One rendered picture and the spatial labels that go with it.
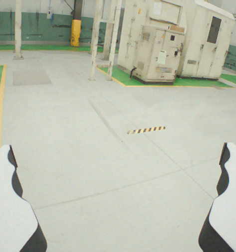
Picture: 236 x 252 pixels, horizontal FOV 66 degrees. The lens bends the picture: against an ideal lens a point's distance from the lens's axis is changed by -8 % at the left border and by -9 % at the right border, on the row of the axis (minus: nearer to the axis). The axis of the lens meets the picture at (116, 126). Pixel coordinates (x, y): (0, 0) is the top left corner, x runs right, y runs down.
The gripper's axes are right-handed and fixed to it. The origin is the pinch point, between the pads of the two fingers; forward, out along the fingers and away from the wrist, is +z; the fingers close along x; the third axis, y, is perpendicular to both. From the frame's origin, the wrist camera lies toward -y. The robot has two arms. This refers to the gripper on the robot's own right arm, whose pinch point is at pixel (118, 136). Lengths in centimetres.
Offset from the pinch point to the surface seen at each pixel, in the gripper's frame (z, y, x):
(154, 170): 125, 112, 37
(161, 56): 422, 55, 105
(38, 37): 910, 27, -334
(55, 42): 941, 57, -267
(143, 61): 426, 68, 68
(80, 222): 66, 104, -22
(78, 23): 937, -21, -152
